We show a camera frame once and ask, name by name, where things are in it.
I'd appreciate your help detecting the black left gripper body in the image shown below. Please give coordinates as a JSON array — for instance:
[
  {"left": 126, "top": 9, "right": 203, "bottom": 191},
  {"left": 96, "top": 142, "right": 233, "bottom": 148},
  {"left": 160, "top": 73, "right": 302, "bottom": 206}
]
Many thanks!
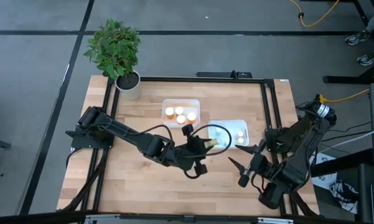
[{"left": 167, "top": 124, "right": 210, "bottom": 176}]

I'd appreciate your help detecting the black bar device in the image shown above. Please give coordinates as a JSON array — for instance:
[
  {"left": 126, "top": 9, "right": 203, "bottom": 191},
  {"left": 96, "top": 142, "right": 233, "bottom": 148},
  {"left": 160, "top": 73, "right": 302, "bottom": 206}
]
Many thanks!
[{"left": 195, "top": 71, "right": 253, "bottom": 79}]

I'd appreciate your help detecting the silver metal bracket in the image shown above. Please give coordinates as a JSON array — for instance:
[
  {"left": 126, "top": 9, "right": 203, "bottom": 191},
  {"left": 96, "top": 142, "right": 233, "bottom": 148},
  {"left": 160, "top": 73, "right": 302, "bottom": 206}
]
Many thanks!
[
  {"left": 84, "top": 213, "right": 121, "bottom": 224},
  {"left": 257, "top": 217, "right": 295, "bottom": 224}
]

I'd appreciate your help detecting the black desk leg frame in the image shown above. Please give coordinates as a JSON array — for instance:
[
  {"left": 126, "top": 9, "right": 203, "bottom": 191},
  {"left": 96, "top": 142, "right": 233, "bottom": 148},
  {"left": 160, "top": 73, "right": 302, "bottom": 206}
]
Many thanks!
[{"left": 322, "top": 0, "right": 374, "bottom": 85}]

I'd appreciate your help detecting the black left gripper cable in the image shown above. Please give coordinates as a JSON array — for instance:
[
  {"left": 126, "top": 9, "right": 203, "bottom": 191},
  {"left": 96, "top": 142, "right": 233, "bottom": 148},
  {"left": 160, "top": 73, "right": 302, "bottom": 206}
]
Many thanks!
[{"left": 183, "top": 123, "right": 233, "bottom": 180}]

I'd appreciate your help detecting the white floor cable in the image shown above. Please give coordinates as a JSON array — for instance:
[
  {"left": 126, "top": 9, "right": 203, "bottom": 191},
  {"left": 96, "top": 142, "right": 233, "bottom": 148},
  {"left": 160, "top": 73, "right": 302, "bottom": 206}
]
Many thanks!
[{"left": 317, "top": 123, "right": 374, "bottom": 154}]

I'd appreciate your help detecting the black aluminium table frame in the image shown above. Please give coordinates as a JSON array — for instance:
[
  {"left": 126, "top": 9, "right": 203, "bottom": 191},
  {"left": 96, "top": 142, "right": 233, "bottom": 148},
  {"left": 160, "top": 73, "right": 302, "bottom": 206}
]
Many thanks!
[{"left": 57, "top": 76, "right": 320, "bottom": 218}]

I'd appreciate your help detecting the black equipment box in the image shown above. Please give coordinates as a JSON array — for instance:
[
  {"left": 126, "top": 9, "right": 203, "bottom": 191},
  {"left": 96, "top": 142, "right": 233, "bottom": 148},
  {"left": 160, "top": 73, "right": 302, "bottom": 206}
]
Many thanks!
[{"left": 357, "top": 163, "right": 374, "bottom": 223}]

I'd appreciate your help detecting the black desk foot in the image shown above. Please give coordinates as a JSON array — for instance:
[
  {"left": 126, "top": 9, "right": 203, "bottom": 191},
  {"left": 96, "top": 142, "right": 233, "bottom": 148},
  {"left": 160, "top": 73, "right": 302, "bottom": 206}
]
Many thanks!
[{"left": 309, "top": 148, "right": 374, "bottom": 177}]

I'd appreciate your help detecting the yellow extension cable with plug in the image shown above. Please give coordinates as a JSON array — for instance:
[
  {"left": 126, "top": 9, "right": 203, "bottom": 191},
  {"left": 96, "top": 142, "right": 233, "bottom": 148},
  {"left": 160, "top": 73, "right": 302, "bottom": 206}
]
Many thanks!
[{"left": 319, "top": 79, "right": 374, "bottom": 104}]

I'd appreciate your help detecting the white printed paper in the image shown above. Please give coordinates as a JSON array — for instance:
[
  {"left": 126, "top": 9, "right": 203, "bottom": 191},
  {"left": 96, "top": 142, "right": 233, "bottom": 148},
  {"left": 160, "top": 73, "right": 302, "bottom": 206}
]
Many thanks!
[{"left": 306, "top": 149, "right": 339, "bottom": 191}]

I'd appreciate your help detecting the person's shoe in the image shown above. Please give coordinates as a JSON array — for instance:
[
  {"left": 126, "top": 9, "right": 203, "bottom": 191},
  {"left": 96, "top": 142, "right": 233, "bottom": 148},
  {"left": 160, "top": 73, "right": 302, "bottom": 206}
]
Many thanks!
[
  {"left": 357, "top": 49, "right": 374, "bottom": 67},
  {"left": 345, "top": 30, "right": 370, "bottom": 46}
]

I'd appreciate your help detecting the green potted plant white pot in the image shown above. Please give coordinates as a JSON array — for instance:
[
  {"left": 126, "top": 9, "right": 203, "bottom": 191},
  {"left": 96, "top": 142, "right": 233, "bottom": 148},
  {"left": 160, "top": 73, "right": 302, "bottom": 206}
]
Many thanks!
[{"left": 83, "top": 18, "right": 143, "bottom": 101}]

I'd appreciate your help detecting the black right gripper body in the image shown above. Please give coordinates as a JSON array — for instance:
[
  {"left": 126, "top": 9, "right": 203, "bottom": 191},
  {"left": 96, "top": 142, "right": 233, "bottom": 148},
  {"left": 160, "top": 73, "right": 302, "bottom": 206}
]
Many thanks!
[{"left": 238, "top": 139, "right": 279, "bottom": 188}]

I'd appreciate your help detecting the black white patterned cloth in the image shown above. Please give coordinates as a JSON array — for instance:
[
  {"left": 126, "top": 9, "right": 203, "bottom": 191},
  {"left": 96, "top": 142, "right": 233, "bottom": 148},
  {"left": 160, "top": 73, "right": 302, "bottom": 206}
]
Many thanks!
[{"left": 329, "top": 179, "right": 359, "bottom": 215}]

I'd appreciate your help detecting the white plastic bin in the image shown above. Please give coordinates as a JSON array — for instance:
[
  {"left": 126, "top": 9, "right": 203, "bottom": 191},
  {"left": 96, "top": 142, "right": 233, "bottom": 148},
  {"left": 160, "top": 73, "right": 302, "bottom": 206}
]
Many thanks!
[
  {"left": 207, "top": 119, "right": 250, "bottom": 150},
  {"left": 161, "top": 98, "right": 202, "bottom": 129}
]

